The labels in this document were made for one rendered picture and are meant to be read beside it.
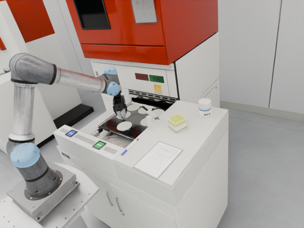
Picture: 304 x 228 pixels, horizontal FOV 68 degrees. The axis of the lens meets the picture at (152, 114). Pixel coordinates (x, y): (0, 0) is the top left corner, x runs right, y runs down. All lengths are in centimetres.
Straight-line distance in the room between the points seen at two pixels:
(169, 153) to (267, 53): 196
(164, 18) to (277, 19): 158
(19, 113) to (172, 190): 79
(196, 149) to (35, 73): 79
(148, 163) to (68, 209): 45
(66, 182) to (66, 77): 52
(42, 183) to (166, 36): 100
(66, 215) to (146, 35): 104
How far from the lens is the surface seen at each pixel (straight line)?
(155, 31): 136
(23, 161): 116
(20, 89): 121
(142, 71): 160
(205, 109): 128
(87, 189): 128
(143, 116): 154
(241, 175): 231
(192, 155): 108
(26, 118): 125
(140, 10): 139
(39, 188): 125
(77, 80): 114
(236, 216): 205
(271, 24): 272
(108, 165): 123
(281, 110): 305
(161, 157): 109
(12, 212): 141
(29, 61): 110
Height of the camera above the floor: 170
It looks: 31 degrees down
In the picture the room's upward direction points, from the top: 11 degrees counter-clockwise
